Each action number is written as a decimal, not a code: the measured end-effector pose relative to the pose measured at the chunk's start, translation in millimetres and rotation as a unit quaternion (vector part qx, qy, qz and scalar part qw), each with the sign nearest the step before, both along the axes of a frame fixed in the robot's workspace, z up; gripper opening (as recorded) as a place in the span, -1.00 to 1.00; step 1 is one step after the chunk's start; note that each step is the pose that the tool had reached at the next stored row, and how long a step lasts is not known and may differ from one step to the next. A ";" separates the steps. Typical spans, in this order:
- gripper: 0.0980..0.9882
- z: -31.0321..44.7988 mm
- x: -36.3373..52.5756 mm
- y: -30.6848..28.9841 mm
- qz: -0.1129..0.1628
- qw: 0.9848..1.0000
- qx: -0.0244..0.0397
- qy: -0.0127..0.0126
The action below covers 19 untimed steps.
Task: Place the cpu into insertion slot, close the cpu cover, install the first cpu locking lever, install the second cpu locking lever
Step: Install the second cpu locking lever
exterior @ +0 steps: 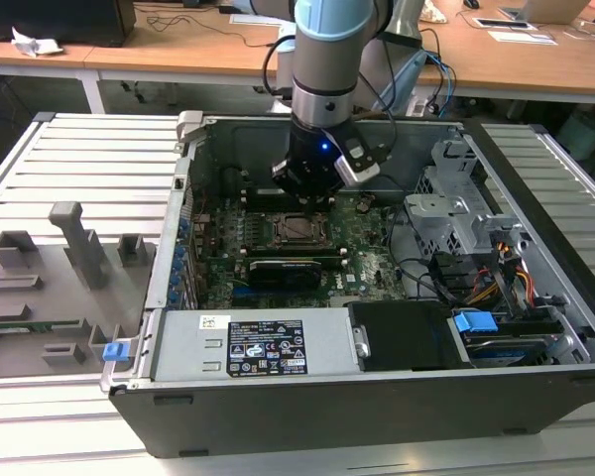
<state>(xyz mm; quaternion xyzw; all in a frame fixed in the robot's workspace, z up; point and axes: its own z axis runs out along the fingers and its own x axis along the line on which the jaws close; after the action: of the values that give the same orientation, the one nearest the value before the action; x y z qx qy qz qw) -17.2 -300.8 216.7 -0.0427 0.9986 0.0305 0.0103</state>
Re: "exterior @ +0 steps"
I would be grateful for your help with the silver CPU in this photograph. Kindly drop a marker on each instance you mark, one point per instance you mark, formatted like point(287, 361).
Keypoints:
point(302, 230)

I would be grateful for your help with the black RAM slot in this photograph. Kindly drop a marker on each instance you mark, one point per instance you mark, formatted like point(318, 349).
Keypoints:
point(258, 202)
point(333, 263)
point(258, 207)
point(258, 192)
point(258, 197)
point(324, 253)
point(322, 249)
point(328, 257)

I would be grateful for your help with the CPU socket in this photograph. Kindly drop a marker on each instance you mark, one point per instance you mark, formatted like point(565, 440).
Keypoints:
point(269, 243)

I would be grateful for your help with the blue expansion slot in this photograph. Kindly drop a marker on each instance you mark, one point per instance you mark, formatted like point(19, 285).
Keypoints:
point(240, 295)

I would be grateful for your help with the graphics card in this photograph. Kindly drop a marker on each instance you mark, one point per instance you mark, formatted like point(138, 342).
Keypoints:
point(285, 275)

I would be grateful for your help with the green motherboard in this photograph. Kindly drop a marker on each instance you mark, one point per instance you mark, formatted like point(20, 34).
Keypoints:
point(372, 277)

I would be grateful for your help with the silver drive cage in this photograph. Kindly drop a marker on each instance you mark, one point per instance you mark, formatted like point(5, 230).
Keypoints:
point(441, 218)

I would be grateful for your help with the white paper strip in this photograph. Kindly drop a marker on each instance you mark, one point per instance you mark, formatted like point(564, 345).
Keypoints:
point(253, 20)

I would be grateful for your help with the wooden desk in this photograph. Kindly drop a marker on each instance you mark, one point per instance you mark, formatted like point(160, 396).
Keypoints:
point(178, 54)

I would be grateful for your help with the white patterned pouch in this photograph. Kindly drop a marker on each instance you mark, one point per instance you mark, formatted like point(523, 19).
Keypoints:
point(436, 12)

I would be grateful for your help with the grey power supply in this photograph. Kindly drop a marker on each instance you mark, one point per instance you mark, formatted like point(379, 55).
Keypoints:
point(188, 347)

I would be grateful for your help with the black computer mouse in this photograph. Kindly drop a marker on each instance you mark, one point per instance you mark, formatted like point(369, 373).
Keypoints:
point(471, 3)

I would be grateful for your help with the hard disk in blue carrier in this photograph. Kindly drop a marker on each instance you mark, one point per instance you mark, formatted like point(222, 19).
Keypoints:
point(476, 324)

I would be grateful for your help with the grey tablet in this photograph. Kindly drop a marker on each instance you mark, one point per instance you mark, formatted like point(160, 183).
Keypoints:
point(503, 23)

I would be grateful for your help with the white paper sheet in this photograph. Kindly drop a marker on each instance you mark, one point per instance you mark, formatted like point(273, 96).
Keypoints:
point(520, 37)

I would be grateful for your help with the black open PC case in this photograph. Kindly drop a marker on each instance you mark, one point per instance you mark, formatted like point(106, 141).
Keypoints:
point(327, 416)

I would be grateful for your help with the blue case latch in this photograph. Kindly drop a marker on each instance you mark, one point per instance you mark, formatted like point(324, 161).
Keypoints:
point(115, 352)

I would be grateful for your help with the pale green bin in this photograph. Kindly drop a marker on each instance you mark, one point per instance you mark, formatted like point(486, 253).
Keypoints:
point(580, 134)

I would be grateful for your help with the grey parts rack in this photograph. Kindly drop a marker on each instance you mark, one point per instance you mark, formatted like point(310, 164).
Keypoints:
point(54, 277)

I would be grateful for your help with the large black box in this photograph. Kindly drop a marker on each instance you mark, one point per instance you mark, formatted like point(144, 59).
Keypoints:
point(54, 20)

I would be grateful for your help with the beige laptop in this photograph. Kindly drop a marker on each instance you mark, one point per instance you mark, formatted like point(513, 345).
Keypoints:
point(555, 10)

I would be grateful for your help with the crumpled white paper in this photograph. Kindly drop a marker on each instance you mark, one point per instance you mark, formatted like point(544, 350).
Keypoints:
point(35, 45)

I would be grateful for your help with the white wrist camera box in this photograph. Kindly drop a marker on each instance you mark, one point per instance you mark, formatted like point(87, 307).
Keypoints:
point(354, 171)

